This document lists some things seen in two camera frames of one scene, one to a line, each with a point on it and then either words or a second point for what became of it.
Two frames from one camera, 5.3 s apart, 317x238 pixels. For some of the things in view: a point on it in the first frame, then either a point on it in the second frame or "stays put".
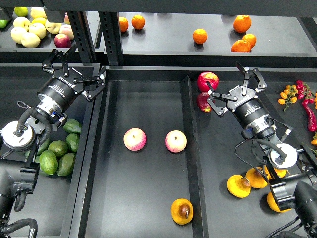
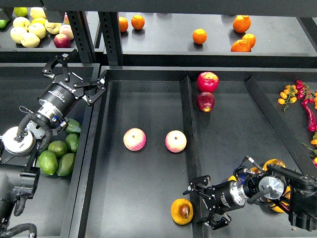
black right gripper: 245,104 -> 225,197
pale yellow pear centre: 38,29 stays put
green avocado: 48,162 stays put
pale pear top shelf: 37,12 stays put
